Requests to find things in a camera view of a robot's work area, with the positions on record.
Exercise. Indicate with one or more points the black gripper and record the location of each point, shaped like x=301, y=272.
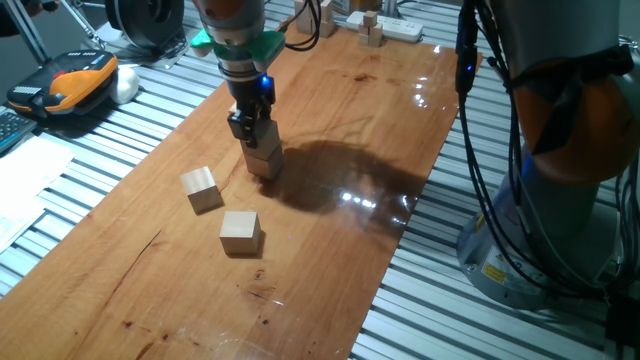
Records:
x=247, y=92

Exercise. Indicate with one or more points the white computer mouse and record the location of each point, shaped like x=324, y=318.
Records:
x=125, y=84

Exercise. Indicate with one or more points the black round spool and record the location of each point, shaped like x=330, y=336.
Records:
x=145, y=22

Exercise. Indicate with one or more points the small stacked wood pieces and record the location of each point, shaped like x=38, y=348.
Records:
x=372, y=27

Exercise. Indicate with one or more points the white power strip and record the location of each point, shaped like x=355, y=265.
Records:
x=405, y=30

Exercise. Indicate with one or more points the orange and black teach pendant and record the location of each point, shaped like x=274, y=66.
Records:
x=70, y=80

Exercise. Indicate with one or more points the glossy brown wooden board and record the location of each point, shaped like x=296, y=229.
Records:
x=150, y=280

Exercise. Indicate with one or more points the white paper sheets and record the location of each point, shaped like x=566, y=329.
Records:
x=25, y=185

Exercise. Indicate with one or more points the black computer keyboard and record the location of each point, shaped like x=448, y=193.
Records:
x=12, y=127

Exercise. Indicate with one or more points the grey metal strut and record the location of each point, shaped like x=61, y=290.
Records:
x=27, y=32

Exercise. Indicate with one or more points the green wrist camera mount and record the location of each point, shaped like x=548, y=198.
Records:
x=267, y=47

